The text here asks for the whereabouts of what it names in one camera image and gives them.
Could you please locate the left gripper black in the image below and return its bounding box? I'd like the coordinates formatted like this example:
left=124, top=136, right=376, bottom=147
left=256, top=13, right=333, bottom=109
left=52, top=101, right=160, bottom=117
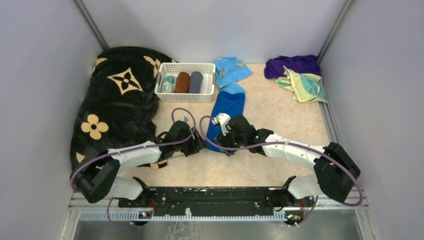
left=174, top=126, right=209, bottom=157

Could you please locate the royal blue towel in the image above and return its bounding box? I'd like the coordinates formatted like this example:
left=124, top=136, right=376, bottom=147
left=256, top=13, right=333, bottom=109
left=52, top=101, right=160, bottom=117
left=206, top=91, right=246, bottom=144

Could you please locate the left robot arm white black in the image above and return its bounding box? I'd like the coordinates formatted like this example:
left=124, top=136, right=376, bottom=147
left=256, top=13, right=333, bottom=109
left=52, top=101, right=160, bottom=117
left=70, top=120, right=207, bottom=207

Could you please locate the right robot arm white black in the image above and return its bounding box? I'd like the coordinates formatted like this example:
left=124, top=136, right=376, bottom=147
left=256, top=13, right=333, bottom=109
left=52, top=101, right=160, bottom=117
left=211, top=113, right=361, bottom=206

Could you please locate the white blue patterned rolled towel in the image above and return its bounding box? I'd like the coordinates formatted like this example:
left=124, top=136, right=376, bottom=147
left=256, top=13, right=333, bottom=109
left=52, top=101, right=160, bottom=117
left=161, top=74, right=176, bottom=93

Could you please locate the brown rolled towel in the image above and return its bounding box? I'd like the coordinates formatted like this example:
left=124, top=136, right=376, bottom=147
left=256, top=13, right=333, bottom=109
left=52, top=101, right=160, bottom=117
left=175, top=72, right=191, bottom=94

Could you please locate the grey rolled towel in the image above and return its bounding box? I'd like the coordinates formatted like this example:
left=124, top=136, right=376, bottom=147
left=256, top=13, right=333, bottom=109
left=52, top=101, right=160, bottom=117
left=188, top=71, right=204, bottom=94

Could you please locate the light blue patterned towel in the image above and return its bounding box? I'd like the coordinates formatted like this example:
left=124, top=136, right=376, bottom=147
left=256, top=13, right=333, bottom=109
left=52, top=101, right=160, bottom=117
left=213, top=56, right=253, bottom=94

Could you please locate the white plastic basket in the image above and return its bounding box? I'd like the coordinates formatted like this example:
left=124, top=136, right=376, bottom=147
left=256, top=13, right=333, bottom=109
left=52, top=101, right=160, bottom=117
left=154, top=62, right=216, bottom=103

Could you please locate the black floral blanket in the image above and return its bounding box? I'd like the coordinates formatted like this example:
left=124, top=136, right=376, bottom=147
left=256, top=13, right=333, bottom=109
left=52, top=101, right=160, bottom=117
left=69, top=46, right=175, bottom=169

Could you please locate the purple towel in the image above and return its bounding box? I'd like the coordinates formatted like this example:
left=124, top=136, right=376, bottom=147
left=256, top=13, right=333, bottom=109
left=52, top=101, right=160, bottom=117
left=264, top=55, right=322, bottom=79

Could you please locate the yellow green towel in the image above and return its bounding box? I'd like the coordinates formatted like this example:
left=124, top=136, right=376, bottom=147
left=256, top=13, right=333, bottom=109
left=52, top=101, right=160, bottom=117
left=275, top=66, right=328, bottom=103

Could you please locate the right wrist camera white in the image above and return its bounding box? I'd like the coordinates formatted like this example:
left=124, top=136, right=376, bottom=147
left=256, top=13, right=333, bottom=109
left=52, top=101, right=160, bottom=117
left=211, top=113, right=231, bottom=136

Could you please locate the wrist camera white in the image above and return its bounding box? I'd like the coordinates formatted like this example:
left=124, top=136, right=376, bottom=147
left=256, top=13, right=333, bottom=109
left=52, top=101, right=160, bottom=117
left=211, top=113, right=231, bottom=136
left=179, top=116, right=189, bottom=124

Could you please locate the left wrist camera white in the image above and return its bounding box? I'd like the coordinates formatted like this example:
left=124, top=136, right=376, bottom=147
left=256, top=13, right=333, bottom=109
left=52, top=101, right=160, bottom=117
left=179, top=116, right=189, bottom=124

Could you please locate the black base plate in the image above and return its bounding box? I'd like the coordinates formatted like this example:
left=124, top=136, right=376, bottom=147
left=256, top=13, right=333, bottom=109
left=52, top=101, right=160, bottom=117
left=118, top=187, right=313, bottom=217

